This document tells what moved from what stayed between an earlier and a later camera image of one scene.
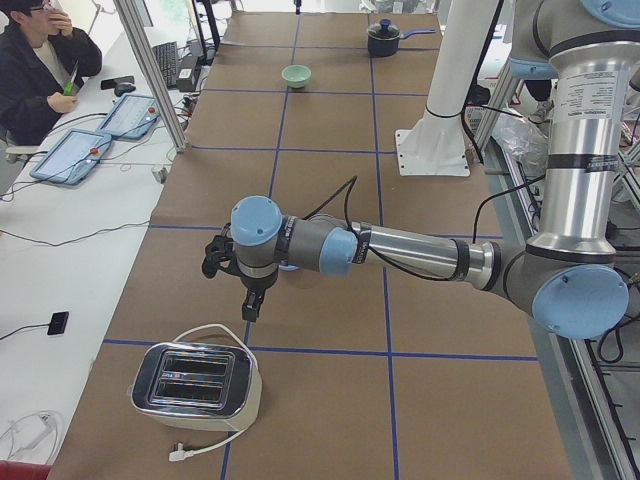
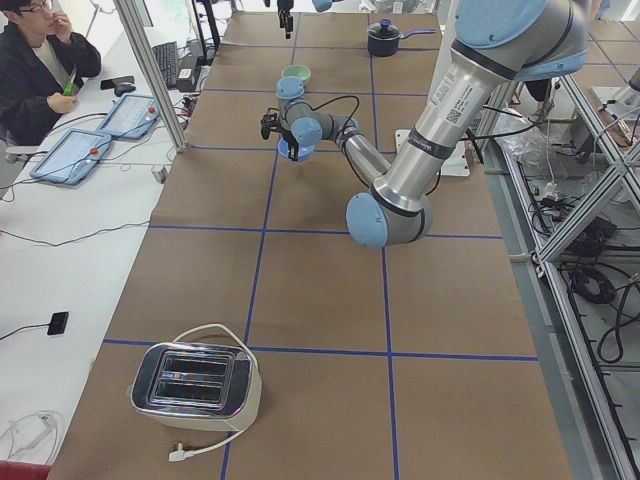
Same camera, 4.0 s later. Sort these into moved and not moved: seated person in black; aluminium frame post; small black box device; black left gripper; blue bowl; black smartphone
Moved: blue bowl; black left gripper
Not moved: aluminium frame post; black smartphone; seated person in black; small black box device
